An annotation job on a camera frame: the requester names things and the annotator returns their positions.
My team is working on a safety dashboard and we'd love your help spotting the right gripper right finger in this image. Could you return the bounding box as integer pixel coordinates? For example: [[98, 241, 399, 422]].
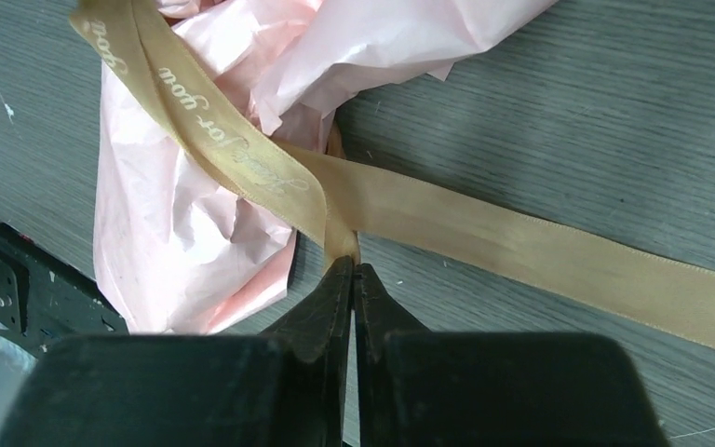
[[353, 264, 667, 446]]

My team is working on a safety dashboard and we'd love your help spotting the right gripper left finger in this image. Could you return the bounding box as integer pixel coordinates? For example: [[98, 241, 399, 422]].
[[0, 257, 354, 446]]

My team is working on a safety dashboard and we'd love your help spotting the pink flower bouquet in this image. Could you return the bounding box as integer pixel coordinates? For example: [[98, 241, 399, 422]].
[[70, 1, 556, 333]]

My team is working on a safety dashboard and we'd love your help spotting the tan ribbon bow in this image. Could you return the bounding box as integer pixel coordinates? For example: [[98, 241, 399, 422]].
[[70, 1, 715, 348]]

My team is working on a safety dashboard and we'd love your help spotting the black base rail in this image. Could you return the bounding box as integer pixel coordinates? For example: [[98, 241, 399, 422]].
[[0, 223, 128, 357]]

